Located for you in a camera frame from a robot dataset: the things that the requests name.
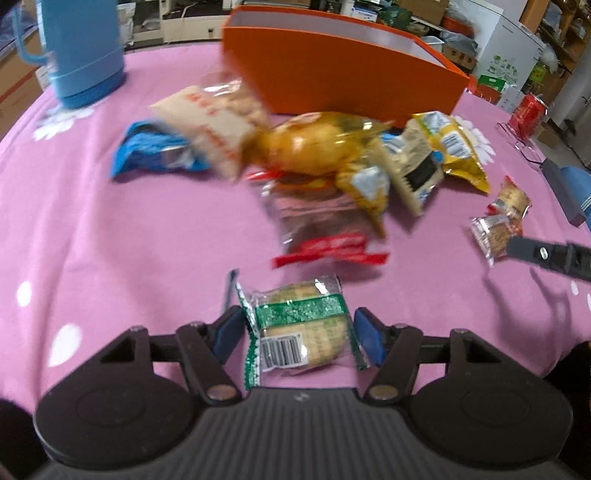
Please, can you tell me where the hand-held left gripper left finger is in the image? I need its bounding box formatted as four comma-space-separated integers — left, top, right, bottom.
92, 305, 244, 407

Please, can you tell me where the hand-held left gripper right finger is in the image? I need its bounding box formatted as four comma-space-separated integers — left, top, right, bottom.
353, 306, 502, 408

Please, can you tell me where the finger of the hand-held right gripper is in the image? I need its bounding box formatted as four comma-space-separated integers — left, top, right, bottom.
506, 235, 591, 281

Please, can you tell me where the small clear red snack packet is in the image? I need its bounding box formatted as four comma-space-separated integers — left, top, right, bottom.
488, 176, 533, 217
470, 215, 525, 268

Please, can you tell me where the green label biscuit packet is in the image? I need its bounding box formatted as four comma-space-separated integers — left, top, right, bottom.
235, 274, 370, 388

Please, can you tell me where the clear red-ended snack packet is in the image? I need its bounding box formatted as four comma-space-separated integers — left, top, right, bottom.
245, 168, 391, 269

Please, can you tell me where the large yellow snack packet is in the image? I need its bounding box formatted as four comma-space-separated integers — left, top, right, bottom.
411, 111, 491, 193

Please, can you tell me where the blue snack packet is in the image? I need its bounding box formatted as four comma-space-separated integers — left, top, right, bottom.
110, 121, 211, 181

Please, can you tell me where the orange box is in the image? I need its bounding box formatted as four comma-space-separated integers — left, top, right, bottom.
221, 6, 471, 127

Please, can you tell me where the dark grey blue case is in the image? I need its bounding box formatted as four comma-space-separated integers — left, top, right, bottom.
540, 159, 591, 227

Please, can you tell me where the red soda can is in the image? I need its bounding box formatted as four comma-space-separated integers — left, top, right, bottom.
508, 92, 550, 139

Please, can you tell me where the white black cracker packet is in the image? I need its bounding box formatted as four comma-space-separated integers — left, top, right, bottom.
376, 126, 446, 217

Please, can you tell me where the pink tablecloth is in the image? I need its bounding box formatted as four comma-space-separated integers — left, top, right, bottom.
0, 39, 591, 416

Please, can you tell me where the yellow clear bread bag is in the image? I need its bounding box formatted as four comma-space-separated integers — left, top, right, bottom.
240, 111, 393, 176

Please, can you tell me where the beige red-print snack packet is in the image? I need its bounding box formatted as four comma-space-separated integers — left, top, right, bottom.
148, 76, 271, 181

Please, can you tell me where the blue thermos jug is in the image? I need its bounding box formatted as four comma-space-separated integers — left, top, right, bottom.
9, 0, 127, 110

